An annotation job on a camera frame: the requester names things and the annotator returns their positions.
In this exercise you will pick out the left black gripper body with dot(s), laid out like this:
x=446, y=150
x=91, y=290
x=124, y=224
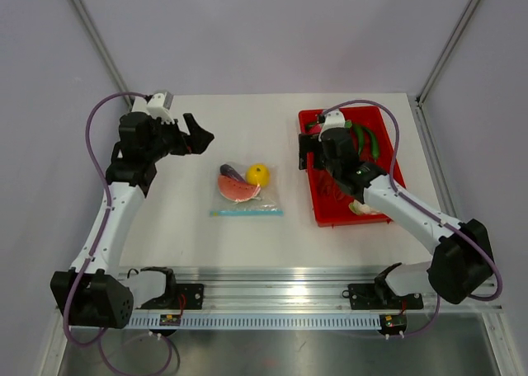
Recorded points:
x=167, y=138

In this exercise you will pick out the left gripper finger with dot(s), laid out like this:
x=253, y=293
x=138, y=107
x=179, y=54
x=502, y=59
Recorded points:
x=193, y=127
x=199, y=140

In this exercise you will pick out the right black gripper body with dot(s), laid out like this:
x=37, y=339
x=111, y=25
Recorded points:
x=330, y=163

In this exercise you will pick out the purple toy eggplant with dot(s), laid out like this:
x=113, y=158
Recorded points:
x=230, y=172

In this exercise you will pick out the yellow toy lemon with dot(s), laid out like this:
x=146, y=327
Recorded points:
x=258, y=175

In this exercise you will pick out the toy watermelon slice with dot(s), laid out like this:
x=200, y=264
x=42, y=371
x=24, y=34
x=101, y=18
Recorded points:
x=235, y=191

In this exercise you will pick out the clear zip top bag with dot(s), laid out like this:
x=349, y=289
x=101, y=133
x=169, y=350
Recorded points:
x=268, y=202

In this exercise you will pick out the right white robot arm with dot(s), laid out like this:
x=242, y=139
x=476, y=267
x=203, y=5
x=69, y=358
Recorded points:
x=461, y=253

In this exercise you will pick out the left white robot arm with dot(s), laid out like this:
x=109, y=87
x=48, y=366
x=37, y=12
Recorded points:
x=89, y=293

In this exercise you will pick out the green toy chili pepper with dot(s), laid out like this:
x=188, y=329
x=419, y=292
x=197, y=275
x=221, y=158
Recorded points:
x=366, y=136

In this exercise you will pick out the red plastic tray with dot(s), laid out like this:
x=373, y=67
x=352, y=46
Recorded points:
x=327, y=212

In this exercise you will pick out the white toy cauliflower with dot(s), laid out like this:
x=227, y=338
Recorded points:
x=357, y=208

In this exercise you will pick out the left small circuit board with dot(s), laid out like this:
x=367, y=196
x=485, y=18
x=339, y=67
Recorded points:
x=170, y=320

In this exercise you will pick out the small circuit board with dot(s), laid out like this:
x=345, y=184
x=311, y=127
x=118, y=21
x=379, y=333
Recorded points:
x=393, y=325
x=170, y=320

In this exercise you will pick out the right small circuit board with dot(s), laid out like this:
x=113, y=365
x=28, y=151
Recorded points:
x=393, y=325

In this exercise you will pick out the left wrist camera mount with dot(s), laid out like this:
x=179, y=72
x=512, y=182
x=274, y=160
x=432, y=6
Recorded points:
x=159, y=107

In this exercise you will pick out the left aluminium frame post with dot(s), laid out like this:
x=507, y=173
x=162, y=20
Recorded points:
x=86, y=21

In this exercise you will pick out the aluminium frame post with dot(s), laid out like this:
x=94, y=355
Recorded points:
x=448, y=50
x=86, y=21

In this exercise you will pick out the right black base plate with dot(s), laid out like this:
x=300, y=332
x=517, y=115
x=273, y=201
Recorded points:
x=363, y=297

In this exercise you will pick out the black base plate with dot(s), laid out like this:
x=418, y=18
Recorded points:
x=363, y=297
x=188, y=296

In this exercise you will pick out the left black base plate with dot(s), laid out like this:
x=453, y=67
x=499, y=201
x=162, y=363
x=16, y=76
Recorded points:
x=188, y=296

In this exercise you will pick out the aluminium mounting rail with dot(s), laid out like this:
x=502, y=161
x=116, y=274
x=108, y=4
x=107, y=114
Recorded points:
x=275, y=292

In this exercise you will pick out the white slotted cable duct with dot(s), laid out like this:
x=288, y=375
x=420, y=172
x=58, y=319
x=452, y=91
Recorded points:
x=253, y=322

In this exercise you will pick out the right aluminium frame post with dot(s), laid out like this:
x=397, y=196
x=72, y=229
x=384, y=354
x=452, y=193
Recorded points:
x=448, y=50

